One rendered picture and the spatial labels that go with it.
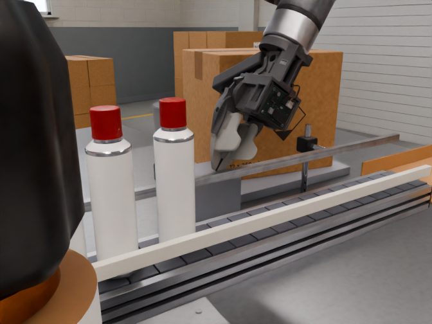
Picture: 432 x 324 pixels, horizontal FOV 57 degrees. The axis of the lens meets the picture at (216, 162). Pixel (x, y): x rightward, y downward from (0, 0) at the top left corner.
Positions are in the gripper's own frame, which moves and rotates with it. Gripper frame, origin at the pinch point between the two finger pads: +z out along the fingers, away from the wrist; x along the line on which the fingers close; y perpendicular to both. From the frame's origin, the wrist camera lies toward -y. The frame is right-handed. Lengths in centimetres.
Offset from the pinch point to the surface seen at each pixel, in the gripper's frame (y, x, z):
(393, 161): -6, 54, -21
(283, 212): 10.1, 7.7, 2.1
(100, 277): 9.8, -14.4, 17.9
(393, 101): -211, 336, -155
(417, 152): -6, 62, -27
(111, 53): -580, 154, -89
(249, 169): 2.6, 4.5, -1.4
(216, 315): 20.1, -5.7, 14.8
